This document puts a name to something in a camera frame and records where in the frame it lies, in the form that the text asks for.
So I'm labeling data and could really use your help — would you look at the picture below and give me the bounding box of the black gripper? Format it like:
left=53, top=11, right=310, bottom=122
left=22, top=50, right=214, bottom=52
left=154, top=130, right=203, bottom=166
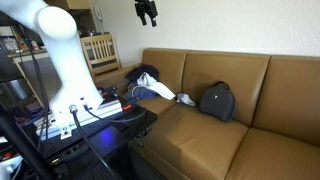
left=134, top=0, right=159, bottom=28

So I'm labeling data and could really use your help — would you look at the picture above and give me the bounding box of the dark navy garment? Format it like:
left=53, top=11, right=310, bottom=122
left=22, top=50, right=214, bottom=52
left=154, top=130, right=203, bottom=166
left=124, top=63, right=160, bottom=83

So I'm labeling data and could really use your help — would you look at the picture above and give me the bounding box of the wooden slatted chair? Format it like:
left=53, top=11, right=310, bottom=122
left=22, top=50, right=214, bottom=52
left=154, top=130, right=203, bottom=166
left=79, top=33, right=123, bottom=83

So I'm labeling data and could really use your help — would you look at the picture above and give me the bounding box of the white crumpled shirt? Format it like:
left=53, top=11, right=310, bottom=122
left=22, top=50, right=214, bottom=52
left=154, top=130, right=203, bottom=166
left=135, top=72, right=177, bottom=101

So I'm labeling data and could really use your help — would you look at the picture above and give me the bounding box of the small white crumpled cloth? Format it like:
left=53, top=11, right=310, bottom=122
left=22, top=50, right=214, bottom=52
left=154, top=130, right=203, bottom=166
left=175, top=92, right=198, bottom=108

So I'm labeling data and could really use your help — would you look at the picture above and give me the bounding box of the black rounded bag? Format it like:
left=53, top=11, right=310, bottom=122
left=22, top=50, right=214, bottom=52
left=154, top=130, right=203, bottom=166
left=198, top=80, right=236, bottom=123

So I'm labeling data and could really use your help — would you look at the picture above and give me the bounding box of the kitchen counter top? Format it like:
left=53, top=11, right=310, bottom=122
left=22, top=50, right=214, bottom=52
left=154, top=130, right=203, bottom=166
left=6, top=48, right=51, bottom=59

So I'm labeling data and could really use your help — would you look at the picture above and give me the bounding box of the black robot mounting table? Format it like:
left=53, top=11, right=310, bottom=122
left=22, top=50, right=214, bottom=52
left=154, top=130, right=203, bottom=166
left=19, top=103, right=159, bottom=169

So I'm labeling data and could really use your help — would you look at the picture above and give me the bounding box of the brown leather sofa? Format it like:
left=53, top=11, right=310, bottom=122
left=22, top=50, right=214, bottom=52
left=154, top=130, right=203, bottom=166
left=94, top=47, right=320, bottom=180

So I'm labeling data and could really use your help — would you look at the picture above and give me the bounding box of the metal waste bin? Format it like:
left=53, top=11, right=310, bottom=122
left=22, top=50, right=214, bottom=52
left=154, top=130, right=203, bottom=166
left=5, top=79, right=30, bottom=101

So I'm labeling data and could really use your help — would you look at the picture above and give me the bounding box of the black tripod pole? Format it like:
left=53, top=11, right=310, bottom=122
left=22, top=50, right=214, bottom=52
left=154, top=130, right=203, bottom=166
left=0, top=106, right=54, bottom=180

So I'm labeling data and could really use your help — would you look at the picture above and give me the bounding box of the white ring light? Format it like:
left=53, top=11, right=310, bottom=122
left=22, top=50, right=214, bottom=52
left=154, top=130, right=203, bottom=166
left=93, top=4, right=105, bottom=34

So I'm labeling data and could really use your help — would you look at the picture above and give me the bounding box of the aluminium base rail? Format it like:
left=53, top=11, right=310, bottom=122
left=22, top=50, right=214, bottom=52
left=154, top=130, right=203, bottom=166
left=34, top=99, right=124, bottom=141

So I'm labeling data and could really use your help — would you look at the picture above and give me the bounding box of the thin black cable blue plug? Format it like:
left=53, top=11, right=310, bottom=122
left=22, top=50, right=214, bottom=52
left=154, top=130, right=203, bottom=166
left=83, top=104, right=148, bottom=124

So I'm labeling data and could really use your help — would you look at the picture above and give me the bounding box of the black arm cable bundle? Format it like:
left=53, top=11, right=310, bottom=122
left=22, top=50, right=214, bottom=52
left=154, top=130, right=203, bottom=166
left=18, top=24, right=51, bottom=158

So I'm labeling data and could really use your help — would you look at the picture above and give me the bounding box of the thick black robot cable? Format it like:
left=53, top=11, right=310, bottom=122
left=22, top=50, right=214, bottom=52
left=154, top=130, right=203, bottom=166
left=68, top=104, right=116, bottom=180

